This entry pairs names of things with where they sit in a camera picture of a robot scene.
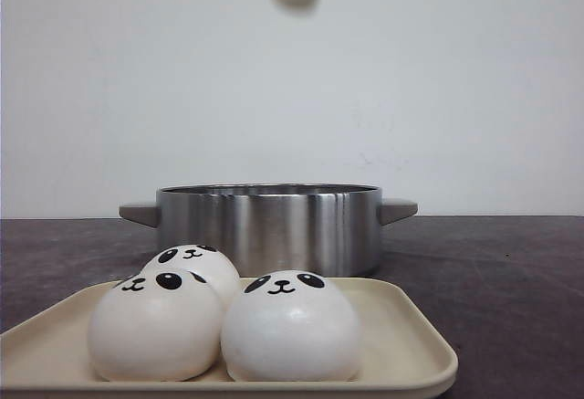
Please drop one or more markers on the cream rectangular tray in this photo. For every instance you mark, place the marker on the cream rectangular tray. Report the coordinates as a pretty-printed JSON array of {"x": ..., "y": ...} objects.
[{"x": 404, "y": 356}]

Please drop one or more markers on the stainless steel pot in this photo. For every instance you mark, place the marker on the stainless steel pot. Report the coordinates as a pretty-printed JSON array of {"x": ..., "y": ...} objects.
[{"x": 331, "y": 229}]

